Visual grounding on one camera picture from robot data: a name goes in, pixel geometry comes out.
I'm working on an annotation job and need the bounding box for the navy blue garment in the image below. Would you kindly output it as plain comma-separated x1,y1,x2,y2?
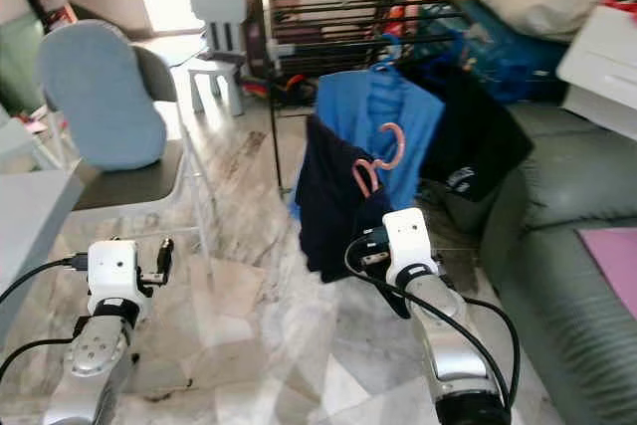
299,114,399,285

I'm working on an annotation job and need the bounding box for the pink clothes hanger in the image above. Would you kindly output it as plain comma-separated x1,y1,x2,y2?
351,122,407,199

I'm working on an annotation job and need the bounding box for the blue clothes hanger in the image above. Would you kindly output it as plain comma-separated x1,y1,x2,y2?
368,35,404,73

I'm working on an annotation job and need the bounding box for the white folding chair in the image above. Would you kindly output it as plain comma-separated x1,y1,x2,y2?
50,42,220,277

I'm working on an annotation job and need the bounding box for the black garment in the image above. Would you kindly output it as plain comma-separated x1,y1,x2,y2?
408,59,535,204

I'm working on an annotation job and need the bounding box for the light blue cushion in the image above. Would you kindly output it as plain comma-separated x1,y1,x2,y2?
38,20,168,172

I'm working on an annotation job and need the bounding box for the blue hard suitcase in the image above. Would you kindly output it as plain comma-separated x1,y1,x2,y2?
418,2,578,103

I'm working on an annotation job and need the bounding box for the pink mat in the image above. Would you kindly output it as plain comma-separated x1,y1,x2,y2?
575,226,637,321

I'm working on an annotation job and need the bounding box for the black clothes drying rack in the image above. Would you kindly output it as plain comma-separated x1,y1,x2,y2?
254,0,484,197

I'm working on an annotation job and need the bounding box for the white box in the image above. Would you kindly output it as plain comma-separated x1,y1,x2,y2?
555,2,637,142

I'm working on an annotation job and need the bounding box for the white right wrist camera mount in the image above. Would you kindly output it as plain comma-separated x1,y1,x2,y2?
381,208,437,285

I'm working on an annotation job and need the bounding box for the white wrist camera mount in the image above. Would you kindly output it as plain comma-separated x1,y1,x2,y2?
87,238,145,319
381,208,437,285

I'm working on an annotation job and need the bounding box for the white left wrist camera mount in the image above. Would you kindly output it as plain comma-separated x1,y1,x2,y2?
87,238,145,319

